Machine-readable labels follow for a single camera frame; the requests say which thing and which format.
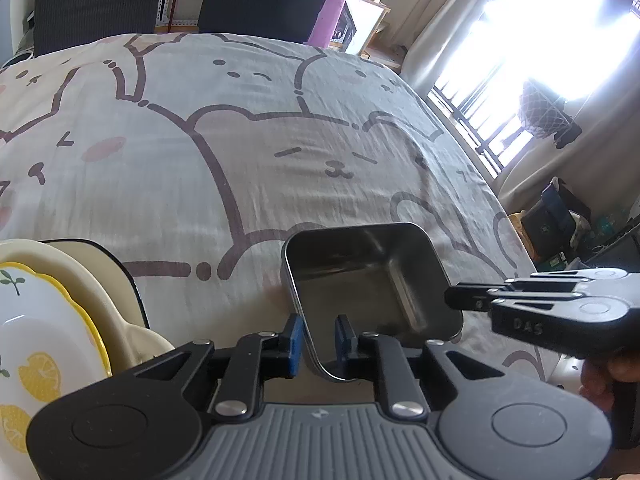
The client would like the white plate with black rim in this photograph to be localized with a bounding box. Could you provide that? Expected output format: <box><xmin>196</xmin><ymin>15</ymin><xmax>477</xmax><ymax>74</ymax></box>
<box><xmin>37</xmin><ymin>237</ymin><xmax>152</xmax><ymax>331</ymax></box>

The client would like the lemon print scalloped bowl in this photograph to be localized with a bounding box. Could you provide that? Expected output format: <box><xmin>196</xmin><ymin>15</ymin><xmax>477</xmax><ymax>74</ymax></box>
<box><xmin>0</xmin><ymin>259</ymin><xmax>113</xmax><ymax>456</ymax></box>

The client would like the dark blue bag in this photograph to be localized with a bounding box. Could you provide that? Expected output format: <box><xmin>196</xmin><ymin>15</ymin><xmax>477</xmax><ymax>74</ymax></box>
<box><xmin>530</xmin><ymin>185</ymin><xmax>578</xmax><ymax>256</ymax></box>

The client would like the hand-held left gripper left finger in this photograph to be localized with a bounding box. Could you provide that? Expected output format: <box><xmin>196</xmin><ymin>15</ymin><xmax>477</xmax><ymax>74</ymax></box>
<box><xmin>131</xmin><ymin>314</ymin><xmax>306</xmax><ymax>420</ymax></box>

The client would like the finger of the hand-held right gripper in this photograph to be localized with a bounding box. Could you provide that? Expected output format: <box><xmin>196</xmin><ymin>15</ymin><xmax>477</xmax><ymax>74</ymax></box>
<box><xmin>489</xmin><ymin>295</ymin><xmax>633</xmax><ymax>344</ymax></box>
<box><xmin>444</xmin><ymin>267</ymin><xmax>630</xmax><ymax>312</ymax></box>

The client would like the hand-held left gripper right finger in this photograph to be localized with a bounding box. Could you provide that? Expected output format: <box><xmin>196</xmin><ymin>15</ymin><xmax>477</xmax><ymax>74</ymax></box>
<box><xmin>334</xmin><ymin>314</ymin><xmax>506</xmax><ymax>421</ymax></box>

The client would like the person's right hand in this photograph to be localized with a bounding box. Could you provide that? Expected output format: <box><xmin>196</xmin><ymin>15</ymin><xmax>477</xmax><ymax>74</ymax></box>
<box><xmin>579</xmin><ymin>350</ymin><xmax>640</xmax><ymax>413</ymax></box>

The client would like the beige curtain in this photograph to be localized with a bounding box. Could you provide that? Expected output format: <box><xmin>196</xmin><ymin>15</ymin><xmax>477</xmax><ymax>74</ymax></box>
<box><xmin>400</xmin><ymin>0</ymin><xmax>640</xmax><ymax>221</ymax></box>

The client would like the dark grey chair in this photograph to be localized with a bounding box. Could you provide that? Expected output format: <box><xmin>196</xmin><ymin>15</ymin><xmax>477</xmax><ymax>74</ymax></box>
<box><xmin>32</xmin><ymin>0</ymin><xmax>168</xmax><ymax>57</ymax></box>
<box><xmin>198</xmin><ymin>0</ymin><xmax>332</xmax><ymax>45</ymax></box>

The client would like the cream bowl with handles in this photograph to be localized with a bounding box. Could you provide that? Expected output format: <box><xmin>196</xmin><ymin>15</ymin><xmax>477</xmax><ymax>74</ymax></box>
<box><xmin>0</xmin><ymin>240</ymin><xmax>176</xmax><ymax>378</ymax></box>

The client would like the black balcony railing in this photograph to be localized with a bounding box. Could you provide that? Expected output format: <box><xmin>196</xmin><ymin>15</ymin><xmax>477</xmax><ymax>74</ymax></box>
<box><xmin>430</xmin><ymin>80</ymin><xmax>531</xmax><ymax>178</ymax></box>

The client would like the purple cushion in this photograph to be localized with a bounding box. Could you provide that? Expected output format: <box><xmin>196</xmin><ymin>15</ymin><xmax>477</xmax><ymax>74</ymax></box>
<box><xmin>306</xmin><ymin>0</ymin><xmax>348</xmax><ymax>50</ymax></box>

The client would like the hanging net basket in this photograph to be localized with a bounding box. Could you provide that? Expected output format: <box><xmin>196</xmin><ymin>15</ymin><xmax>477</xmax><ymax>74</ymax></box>
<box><xmin>517</xmin><ymin>80</ymin><xmax>583</xmax><ymax>148</ymax></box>

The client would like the rectangular steel tray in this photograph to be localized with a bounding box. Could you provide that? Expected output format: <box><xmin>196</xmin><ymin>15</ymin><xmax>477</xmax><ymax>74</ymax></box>
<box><xmin>281</xmin><ymin>222</ymin><xmax>465</xmax><ymax>383</ymax></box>

